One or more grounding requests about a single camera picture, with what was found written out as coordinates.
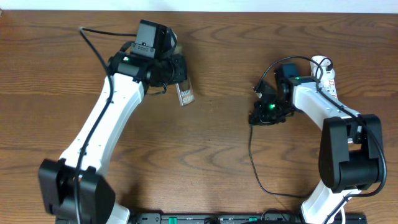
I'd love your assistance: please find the gold Galaxy smartphone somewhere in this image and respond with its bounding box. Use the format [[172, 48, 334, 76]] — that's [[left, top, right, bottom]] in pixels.
[[175, 78, 195, 107]]

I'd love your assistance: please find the black USB charger cable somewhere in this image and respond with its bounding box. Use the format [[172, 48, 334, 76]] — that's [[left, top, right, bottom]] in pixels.
[[248, 57, 335, 199]]

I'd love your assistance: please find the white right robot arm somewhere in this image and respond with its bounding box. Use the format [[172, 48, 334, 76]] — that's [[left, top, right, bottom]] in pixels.
[[248, 57, 387, 223]]

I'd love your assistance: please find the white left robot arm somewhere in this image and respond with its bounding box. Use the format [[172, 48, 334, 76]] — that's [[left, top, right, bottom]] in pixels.
[[38, 20, 188, 224]]

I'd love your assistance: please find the white USB charger plug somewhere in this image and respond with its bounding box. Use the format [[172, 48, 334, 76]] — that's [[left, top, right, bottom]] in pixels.
[[321, 63, 335, 78]]

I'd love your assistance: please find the white power strip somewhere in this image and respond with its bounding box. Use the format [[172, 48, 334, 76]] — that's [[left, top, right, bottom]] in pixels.
[[310, 55, 338, 99]]

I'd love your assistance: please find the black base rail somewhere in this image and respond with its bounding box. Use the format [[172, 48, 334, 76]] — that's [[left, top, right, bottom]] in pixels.
[[55, 212, 368, 224]]

